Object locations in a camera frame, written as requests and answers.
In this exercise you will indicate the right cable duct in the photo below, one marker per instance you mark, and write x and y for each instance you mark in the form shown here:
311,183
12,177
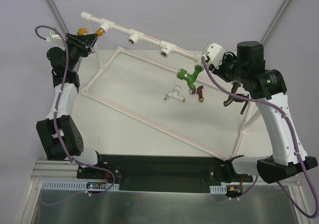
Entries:
225,189

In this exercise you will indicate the cable duct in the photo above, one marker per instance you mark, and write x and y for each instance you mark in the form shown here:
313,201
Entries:
225,189
79,186

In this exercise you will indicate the yellow faucet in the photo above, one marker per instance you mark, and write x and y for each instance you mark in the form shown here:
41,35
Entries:
99,31

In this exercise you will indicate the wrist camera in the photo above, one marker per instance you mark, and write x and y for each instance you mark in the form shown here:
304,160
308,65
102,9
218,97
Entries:
213,54
53,37

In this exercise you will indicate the dark red faucet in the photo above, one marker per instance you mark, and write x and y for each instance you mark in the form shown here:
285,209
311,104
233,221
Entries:
199,92

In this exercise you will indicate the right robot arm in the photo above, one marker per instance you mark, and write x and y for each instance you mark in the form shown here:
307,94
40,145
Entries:
268,90

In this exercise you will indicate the left cable duct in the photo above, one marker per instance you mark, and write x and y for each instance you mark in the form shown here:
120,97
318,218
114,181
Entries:
79,186

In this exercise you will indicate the white faucet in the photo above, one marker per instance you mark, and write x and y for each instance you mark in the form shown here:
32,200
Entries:
175,95

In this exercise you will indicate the green faucet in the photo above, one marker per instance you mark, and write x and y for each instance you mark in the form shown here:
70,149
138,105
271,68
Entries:
182,74

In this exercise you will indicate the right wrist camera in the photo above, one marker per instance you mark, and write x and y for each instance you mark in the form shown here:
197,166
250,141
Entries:
213,54

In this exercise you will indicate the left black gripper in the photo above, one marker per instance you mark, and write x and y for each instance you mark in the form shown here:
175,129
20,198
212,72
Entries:
78,44

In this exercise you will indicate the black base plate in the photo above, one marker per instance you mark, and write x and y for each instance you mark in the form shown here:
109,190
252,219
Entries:
162,173

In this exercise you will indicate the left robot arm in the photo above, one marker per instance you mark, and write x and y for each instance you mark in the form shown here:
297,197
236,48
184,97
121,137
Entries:
58,133

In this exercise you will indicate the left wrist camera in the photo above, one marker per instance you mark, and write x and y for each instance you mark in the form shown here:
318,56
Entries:
53,37

